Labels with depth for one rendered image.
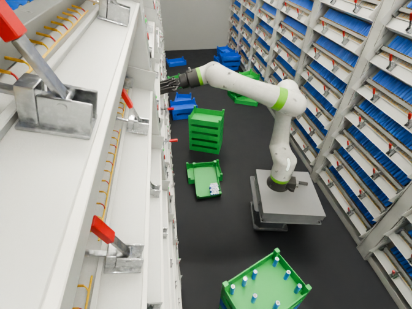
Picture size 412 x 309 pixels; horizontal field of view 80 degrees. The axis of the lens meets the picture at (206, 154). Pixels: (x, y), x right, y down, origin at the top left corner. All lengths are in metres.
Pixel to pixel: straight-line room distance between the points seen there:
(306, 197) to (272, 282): 0.67
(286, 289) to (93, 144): 1.14
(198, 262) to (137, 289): 1.46
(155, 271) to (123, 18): 0.44
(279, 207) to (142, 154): 1.24
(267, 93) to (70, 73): 1.07
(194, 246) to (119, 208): 1.47
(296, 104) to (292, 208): 0.65
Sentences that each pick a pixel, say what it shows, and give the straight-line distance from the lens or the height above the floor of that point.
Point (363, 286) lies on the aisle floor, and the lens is 1.98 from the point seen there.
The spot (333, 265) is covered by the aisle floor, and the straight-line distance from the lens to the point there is 1.95.
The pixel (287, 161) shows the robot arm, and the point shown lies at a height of 0.62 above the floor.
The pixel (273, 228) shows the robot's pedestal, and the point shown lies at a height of 0.02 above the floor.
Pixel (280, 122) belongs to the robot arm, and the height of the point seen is 0.78.
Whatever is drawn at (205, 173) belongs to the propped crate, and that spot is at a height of 0.08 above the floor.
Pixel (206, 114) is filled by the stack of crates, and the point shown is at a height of 0.32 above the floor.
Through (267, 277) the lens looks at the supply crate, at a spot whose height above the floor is 0.48.
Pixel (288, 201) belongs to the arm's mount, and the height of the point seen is 0.38.
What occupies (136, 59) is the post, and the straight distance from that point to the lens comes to 0.63.
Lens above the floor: 1.60
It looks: 41 degrees down
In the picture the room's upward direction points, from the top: 1 degrees clockwise
